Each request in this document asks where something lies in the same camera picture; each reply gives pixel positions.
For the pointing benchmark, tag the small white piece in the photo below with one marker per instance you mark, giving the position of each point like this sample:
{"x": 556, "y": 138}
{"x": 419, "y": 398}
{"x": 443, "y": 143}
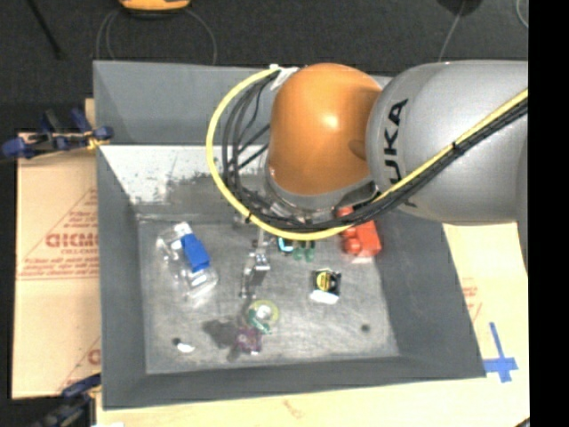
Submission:
{"x": 186, "y": 348}

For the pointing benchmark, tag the black and yellow small packet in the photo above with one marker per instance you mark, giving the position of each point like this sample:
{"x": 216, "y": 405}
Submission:
{"x": 326, "y": 282}

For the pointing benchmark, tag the grey metal bin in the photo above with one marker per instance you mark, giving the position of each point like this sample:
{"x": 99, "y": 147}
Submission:
{"x": 133, "y": 105}

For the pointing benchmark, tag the orange-red toy block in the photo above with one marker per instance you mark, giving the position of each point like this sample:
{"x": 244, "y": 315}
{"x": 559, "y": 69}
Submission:
{"x": 362, "y": 240}

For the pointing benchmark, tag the clear plastic bottle, blue label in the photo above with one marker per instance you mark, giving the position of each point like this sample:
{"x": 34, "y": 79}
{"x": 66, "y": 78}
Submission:
{"x": 192, "y": 256}

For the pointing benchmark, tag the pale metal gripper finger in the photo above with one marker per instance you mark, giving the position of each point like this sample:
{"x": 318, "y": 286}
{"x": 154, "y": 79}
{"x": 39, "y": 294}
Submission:
{"x": 262, "y": 264}
{"x": 247, "y": 283}

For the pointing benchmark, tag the purple small toy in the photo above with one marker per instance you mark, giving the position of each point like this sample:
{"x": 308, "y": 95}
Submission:
{"x": 246, "y": 340}

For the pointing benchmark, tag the brown cardboard board, red print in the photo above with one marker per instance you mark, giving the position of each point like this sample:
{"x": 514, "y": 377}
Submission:
{"x": 53, "y": 327}

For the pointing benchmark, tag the green and yellow round toy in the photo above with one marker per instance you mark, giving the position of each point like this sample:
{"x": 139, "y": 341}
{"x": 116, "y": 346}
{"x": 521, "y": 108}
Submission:
{"x": 263, "y": 313}

